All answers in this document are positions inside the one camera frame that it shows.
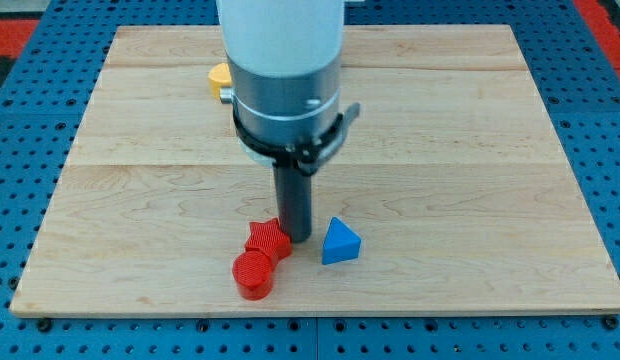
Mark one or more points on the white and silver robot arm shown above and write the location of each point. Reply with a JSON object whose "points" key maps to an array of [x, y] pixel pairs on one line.
{"points": [[284, 60]]}

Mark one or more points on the red star block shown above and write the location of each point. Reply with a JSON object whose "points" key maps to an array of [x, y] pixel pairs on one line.
{"points": [[268, 239]]}

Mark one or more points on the yellow block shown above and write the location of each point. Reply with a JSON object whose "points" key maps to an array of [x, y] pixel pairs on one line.
{"points": [[219, 77]]}

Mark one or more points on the light wooden board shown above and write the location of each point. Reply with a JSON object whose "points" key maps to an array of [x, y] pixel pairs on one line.
{"points": [[453, 176]]}

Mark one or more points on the red cylinder block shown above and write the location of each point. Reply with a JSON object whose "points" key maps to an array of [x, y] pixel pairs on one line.
{"points": [[252, 272]]}

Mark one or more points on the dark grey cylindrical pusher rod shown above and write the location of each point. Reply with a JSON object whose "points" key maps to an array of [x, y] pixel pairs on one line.
{"points": [[293, 194]]}

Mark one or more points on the blue triangle block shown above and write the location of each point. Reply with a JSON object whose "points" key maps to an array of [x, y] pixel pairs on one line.
{"points": [[341, 243]]}

